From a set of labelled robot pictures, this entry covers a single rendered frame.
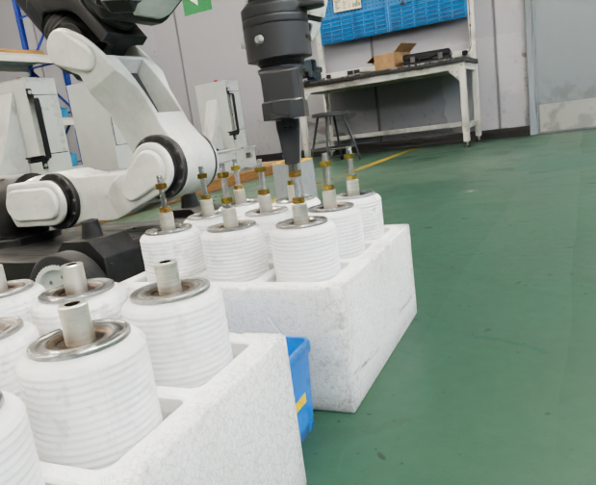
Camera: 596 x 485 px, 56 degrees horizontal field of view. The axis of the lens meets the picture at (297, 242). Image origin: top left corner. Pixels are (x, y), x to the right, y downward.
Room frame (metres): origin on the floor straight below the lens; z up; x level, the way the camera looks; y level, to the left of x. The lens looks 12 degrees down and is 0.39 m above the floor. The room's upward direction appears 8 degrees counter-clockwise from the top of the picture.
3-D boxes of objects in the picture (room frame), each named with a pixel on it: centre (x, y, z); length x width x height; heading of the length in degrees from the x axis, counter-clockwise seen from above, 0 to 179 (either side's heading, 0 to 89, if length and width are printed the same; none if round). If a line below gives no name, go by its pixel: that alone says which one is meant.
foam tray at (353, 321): (0.95, 0.05, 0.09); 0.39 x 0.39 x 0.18; 64
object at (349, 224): (0.90, -0.06, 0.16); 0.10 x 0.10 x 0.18
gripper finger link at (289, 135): (0.78, -0.01, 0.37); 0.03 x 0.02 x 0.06; 83
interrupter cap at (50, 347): (0.41, 0.17, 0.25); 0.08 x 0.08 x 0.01
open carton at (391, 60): (5.59, -1.13, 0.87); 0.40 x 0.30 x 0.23; 48
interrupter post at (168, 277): (0.52, 0.13, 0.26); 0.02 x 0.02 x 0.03
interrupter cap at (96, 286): (0.57, 0.23, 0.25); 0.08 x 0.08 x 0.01
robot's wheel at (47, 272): (1.13, 0.48, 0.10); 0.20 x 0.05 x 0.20; 62
